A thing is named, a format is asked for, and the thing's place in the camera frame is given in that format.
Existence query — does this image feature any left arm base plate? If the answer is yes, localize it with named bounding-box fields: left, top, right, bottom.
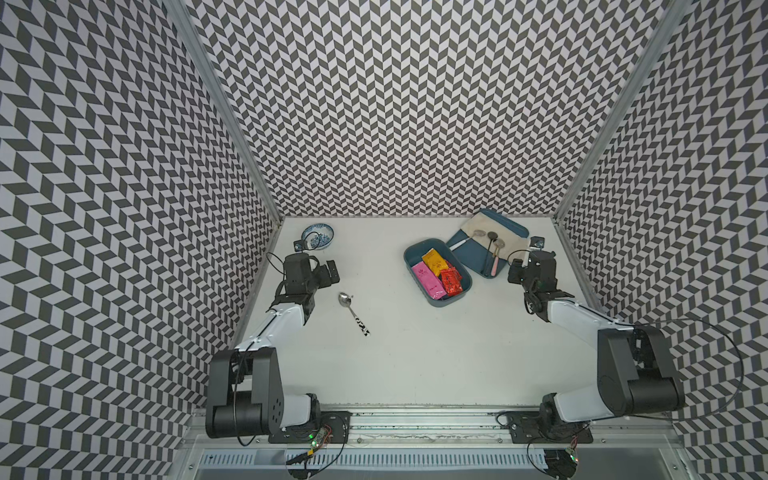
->
left=268, top=411, right=352, bottom=445

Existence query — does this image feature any dark handled spoon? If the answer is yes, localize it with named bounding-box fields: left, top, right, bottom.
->
left=481, top=231, right=498, bottom=276

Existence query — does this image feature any yellow tea bag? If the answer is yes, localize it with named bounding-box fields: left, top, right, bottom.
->
left=422, top=248, right=450, bottom=277

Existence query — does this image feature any pink handled spoon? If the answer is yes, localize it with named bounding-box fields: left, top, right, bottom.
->
left=490, top=239, right=505, bottom=278

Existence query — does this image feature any cow pattern handled spoon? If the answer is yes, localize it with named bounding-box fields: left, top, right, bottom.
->
left=338, top=292, right=370, bottom=336

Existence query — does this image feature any aluminium corner post left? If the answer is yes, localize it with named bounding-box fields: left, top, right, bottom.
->
left=163, top=0, right=282, bottom=223

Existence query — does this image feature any teal plastic storage box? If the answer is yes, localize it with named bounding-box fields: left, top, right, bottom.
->
left=403, top=238, right=473, bottom=307

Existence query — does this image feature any aluminium corner post right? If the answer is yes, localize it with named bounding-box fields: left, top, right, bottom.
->
left=553, top=0, right=692, bottom=224

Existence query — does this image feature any aluminium corner post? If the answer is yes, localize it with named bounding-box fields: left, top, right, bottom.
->
left=553, top=0, right=692, bottom=224
left=163, top=0, right=282, bottom=223

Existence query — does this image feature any blue floral ceramic bowl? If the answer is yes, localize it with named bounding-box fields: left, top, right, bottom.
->
left=301, top=223, right=335, bottom=251

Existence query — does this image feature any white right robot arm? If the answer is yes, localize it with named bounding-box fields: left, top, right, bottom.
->
left=508, top=250, right=685, bottom=426

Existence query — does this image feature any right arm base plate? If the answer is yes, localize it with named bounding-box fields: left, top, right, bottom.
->
left=496, top=411, right=594, bottom=446

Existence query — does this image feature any beige cloth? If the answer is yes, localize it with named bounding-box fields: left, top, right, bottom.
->
left=450, top=209, right=530, bottom=266

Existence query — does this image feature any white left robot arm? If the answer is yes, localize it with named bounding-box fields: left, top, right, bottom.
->
left=205, top=253, right=321, bottom=443

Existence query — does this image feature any pink tea bag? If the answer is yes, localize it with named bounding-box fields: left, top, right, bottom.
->
left=411, top=262, right=447, bottom=300

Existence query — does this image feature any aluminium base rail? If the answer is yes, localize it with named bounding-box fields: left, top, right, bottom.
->
left=167, top=405, right=699, bottom=479

